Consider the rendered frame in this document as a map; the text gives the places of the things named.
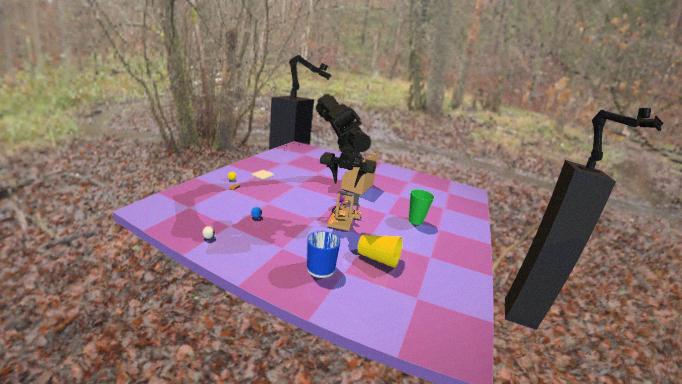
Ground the blue mug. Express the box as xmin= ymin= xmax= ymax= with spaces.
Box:
xmin=307 ymin=231 xmax=340 ymax=278

